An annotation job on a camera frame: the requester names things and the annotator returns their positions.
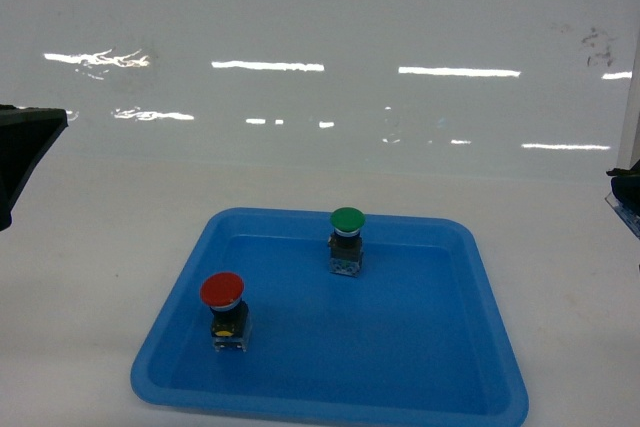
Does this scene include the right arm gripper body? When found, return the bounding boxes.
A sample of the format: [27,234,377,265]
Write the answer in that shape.
[605,162,639,237]

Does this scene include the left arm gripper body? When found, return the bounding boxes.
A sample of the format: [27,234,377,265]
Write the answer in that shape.
[1,105,68,230]

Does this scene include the red mushroom push button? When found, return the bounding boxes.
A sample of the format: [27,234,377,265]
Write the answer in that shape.
[199,272,252,352]

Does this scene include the blue plastic tray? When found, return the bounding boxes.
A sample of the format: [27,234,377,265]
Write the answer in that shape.
[131,208,529,426]

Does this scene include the green mushroom push button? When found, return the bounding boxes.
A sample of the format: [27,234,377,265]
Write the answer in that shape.
[328,207,365,277]

